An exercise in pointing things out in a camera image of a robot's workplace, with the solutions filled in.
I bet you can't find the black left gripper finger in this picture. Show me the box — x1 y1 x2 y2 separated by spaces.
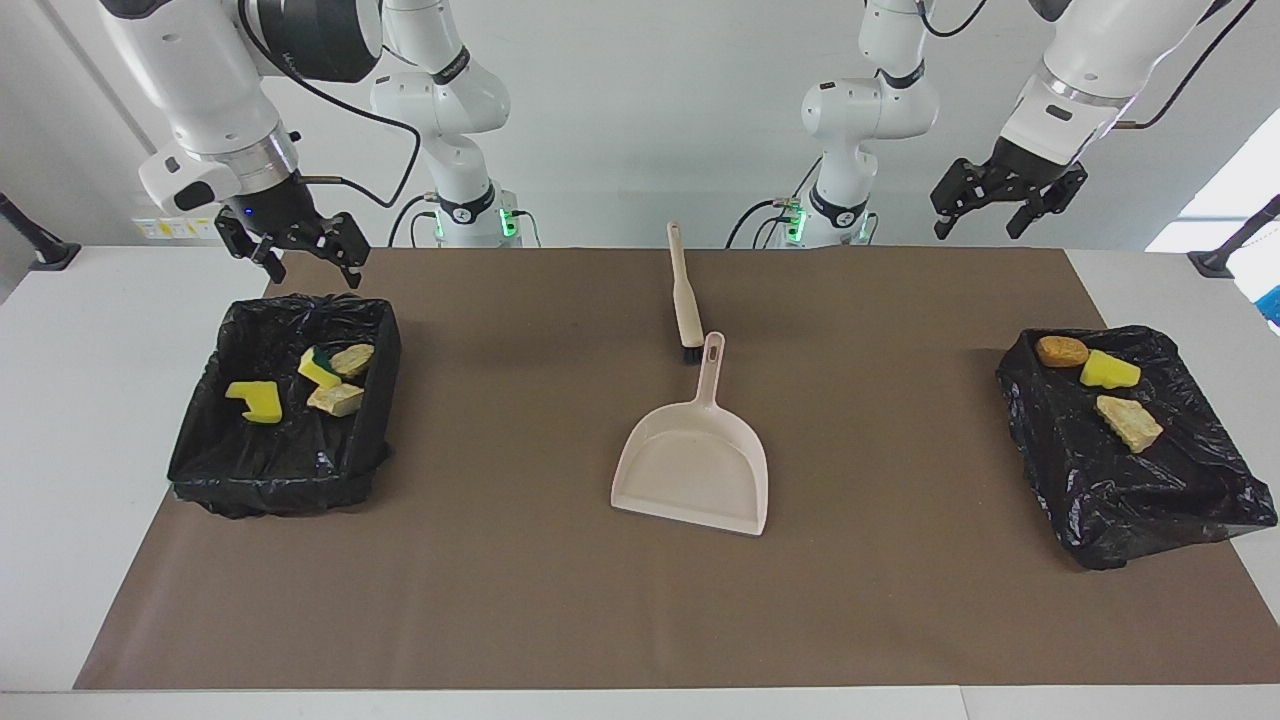
930 160 1001 240
1008 165 1090 240

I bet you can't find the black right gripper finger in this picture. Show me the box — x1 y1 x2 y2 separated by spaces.
305 212 371 292
216 210 288 287

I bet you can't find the small yellow green sponge piece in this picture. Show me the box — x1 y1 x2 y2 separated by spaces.
297 346 343 390

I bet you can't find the brown bread roll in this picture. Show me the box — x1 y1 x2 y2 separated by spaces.
1035 335 1091 368

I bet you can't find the notched yellow sponge piece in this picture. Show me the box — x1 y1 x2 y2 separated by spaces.
224 380 284 425

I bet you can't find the beige bread chunk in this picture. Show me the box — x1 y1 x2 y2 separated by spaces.
1095 395 1164 454

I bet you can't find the pink brush with black bristles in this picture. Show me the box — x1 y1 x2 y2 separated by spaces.
666 221 707 364

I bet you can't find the pink plastic dustpan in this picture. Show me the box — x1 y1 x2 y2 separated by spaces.
610 332 770 538

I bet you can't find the black bag lined bin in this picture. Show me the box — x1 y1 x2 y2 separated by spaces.
996 325 1279 571
167 293 403 519

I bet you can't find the brown table mat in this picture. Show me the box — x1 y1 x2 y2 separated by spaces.
75 247 1280 691

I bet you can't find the black base power cable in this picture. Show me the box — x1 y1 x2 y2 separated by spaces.
728 195 883 249
388 195 543 249

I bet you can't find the white wall outlet box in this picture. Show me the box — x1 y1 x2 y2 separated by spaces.
133 215 223 241

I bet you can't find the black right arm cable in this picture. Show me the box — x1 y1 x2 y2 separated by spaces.
235 0 423 211

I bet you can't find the black camera stand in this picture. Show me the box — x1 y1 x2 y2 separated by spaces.
1188 195 1280 279
0 192 81 271

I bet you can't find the grey wall conduit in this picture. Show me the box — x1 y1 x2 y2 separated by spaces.
40 0 161 161

